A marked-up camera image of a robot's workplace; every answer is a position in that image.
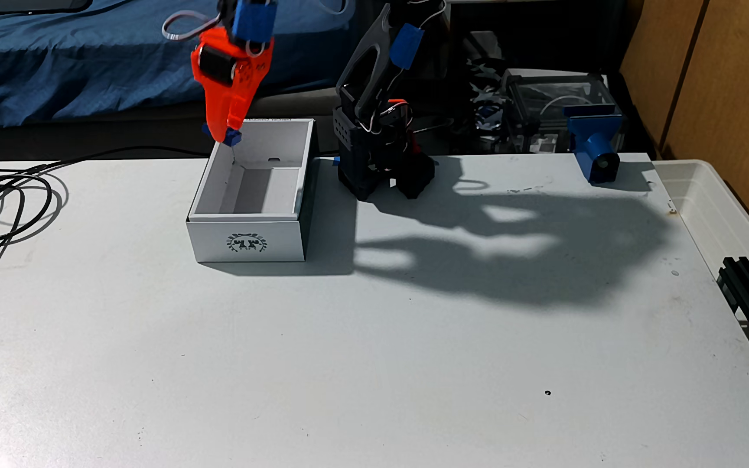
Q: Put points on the wooden cabinet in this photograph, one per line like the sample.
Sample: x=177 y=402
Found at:
x=732 y=84

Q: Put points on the blue toy brick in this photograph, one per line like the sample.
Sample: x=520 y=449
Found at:
x=234 y=138

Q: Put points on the clear plastic enclosure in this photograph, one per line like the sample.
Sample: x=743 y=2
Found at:
x=553 y=97

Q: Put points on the white cardboard box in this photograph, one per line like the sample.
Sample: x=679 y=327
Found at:
x=251 y=244

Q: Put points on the black tablet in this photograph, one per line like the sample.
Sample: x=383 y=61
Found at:
x=33 y=6

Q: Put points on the blue bed sheet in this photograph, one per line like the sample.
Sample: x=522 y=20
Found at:
x=88 y=65

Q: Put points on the white plastic bin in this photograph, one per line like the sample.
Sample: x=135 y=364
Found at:
x=706 y=201

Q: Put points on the blue printed mount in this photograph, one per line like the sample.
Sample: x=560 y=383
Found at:
x=592 y=140

